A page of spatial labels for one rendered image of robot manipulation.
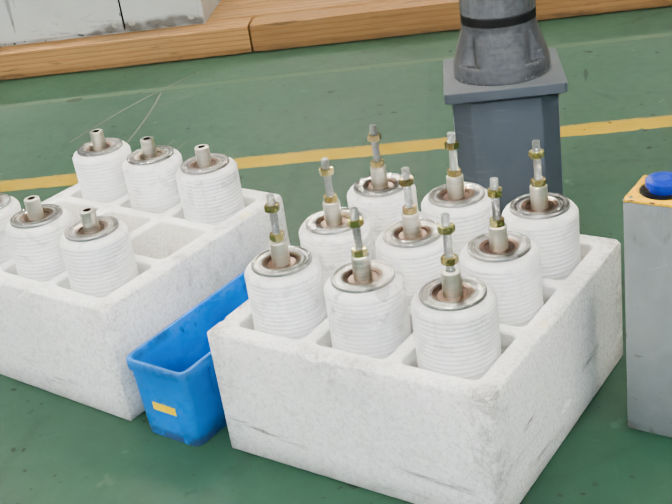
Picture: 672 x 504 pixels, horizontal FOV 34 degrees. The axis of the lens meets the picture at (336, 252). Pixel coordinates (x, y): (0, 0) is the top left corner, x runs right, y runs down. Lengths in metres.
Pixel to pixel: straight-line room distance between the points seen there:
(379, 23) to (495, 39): 1.45
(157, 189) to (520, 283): 0.68
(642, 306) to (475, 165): 0.51
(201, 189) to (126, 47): 1.64
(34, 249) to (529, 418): 0.74
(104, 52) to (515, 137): 1.79
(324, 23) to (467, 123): 1.46
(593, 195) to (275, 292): 0.87
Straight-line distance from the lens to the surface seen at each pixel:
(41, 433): 1.60
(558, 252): 1.38
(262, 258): 1.35
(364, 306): 1.24
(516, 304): 1.30
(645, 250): 1.28
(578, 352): 1.39
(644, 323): 1.33
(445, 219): 1.17
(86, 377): 1.59
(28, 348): 1.67
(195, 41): 3.20
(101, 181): 1.83
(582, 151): 2.22
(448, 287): 1.20
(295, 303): 1.31
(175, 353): 1.54
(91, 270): 1.52
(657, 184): 1.26
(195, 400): 1.44
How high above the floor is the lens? 0.85
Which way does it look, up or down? 26 degrees down
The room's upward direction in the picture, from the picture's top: 9 degrees counter-clockwise
